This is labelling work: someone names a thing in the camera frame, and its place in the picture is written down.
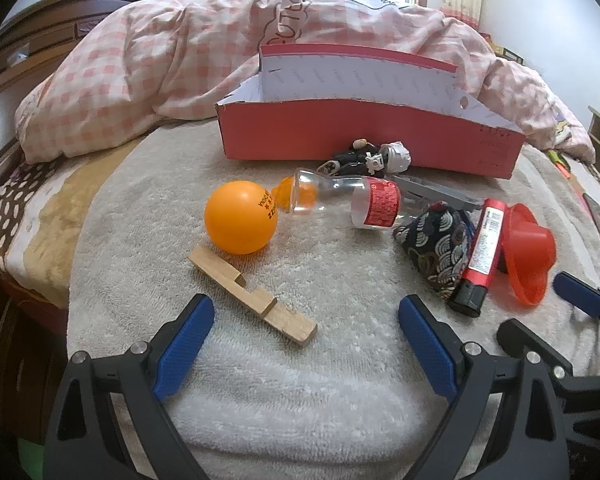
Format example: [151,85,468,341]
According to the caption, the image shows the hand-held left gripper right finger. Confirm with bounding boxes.
[397,294,571,480]

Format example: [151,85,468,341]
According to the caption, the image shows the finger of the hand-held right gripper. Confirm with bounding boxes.
[496,319,600,456]
[553,272,600,356]

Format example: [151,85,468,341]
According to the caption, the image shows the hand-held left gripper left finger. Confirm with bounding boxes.
[42,292,216,480]

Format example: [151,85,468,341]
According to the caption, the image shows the red plastic funnel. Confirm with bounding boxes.
[500,202,557,307]

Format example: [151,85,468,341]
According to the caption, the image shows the notched wooden block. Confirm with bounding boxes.
[187,245,318,347]

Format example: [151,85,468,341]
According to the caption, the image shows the red tube with black cap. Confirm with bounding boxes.
[447,198,506,317]

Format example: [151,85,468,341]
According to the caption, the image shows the dark patterned fabric pouch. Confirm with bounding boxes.
[392,200,476,288]

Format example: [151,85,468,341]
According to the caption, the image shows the orange plastic ball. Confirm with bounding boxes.
[203,180,279,255]

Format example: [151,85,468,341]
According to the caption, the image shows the clear bottle with red label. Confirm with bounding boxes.
[290,169,403,231]

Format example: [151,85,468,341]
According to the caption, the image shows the grey studded plate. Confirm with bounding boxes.
[392,175,483,213]

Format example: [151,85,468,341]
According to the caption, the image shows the small orange capsule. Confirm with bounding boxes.
[275,177,321,213]

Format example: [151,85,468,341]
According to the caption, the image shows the black white toy figure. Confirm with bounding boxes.
[317,139,413,178]

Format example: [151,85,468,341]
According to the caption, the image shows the red cardboard box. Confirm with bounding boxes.
[215,42,527,180]

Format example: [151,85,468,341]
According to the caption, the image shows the beige plush blanket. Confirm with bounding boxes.
[67,120,600,480]

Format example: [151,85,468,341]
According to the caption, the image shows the orange and green toys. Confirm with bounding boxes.
[547,150,573,181]

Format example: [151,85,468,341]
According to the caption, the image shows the brown polka-dot sheet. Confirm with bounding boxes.
[0,125,141,311]

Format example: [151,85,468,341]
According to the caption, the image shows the wooden desk with clutter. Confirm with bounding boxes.
[480,32,523,65]

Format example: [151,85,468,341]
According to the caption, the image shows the pink checked quilt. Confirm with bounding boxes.
[15,0,596,163]

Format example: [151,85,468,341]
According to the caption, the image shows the dark wooden headboard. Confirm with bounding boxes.
[0,0,151,171]

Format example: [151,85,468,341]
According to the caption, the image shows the dark wooden bed rail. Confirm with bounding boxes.
[0,260,76,441]

